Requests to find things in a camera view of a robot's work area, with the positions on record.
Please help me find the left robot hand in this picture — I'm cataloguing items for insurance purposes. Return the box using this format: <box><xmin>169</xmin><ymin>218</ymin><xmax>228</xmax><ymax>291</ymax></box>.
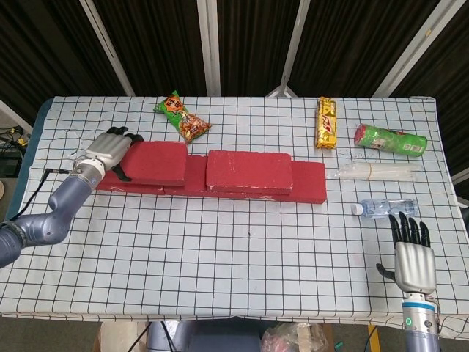
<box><xmin>86</xmin><ymin>126</ymin><xmax>144</xmax><ymax>183</ymax></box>

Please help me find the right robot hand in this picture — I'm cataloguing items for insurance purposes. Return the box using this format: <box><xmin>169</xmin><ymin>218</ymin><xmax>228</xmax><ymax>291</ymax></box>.
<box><xmin>376</xmin><ymin>211</ymin><xmax>437</xmax><ymax>294</ymax></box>

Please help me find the red brick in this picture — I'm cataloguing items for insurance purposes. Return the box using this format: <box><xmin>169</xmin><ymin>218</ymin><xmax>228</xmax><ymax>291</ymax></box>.
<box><xmin>163</xmin><ymin>155</ymin><xmax>210</xmax><ymax>199</ymax></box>
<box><xmin>204</xmin><ymin>149</ymin><xmax>294</xmax><ymax>196</ymax></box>
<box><xmin>117</xmin><ymin>141</ymin><xmax>187</xmax><ymax>187</ymax></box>
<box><xmin>95</xmin><ymin>171</ymin><xmax>165</xmax><ymax>196</ymax></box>
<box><xmin>245</xmin><ymin>161</ymin><xmax>327</xmax><ymax>205</ymax></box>

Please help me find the clear plastic water bottle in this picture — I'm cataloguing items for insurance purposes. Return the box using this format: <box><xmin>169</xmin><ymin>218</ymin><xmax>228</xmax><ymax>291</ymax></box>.
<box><xmin>351</xmin><ymin>198</ymin><xmax>419</xmax><ymax>220</ymax></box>

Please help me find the green snack bag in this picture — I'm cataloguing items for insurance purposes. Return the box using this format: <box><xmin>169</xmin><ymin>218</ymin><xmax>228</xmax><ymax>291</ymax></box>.
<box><xmin>152</xmin><ymin>90</ymin><xmax>213</xmax><ymax>144</ymax></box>

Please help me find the clear plastic straw bundle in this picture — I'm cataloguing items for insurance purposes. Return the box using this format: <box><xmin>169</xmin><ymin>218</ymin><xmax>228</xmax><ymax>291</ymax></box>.
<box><xmin>325</xmin><ymin>162</ymin><xmax>422</xmax><ymax>182</ymax></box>

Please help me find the green chip can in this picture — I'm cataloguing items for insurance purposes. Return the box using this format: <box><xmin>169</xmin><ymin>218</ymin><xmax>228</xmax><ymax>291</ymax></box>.
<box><xmin>353</xmin><ymin>123</ymin><xmax>429</xmax><ymax>158</ymax></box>

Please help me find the crumpled clear plastic bag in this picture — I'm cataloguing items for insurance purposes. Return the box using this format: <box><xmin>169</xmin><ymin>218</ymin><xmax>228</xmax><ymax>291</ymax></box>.
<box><xmin>260</xmin><ymin>322</ymin><xmax>329</xmax><ymax>352</ymax></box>

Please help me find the white checkered tablecloth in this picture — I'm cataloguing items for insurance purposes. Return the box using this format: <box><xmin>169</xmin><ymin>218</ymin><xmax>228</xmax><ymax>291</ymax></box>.
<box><xmin>0</xmin><ymin>95</ymin><xmax>469</xmax><ymax>327</ymax></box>

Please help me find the yellow biscuit pack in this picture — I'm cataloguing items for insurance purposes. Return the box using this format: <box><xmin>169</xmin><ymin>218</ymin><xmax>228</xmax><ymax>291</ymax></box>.
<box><xmin>315</xmin><ymin>96</ymin><xmax>338</xmax><ymax>150</ymax></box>

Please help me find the grey robot torso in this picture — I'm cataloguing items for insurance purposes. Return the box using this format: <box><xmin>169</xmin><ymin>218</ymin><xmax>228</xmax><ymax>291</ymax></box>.
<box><xmin>146</xmin><ymin>320</ymin><xmax>263</xmax><ymax>352</ymax></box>

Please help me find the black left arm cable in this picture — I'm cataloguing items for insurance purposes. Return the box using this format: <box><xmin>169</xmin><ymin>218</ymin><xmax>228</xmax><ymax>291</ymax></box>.
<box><xmin>9</xmin><ymin>167</ymin><xmax>75</xmax><ymax>221</ymax></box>

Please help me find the yellow black cable bundle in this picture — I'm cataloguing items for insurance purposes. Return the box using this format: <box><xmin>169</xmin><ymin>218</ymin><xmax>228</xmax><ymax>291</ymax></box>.
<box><xmin>0</xmin><ymin>124</ymin><xmax>32</xmax><ymax>147</ymax></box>

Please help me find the white metal frame post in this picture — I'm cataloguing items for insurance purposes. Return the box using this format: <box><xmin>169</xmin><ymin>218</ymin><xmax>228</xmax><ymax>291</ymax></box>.
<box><xmin>264</xmin><ymin>0</ymin><xmax>312</xmax><ymax>98</ymax></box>
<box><xmin>79</xmin><ymin>0</ymin><xmax>135</xmax><ymax>96</ymax></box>
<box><xmin>369</xmin><ymin>0</ymin><xmax>452</xmax><ymax>98</ymax></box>
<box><xmin>196</xmin><ymin>0</ymin><xmax>222</xmax><ymax>97</ymax></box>

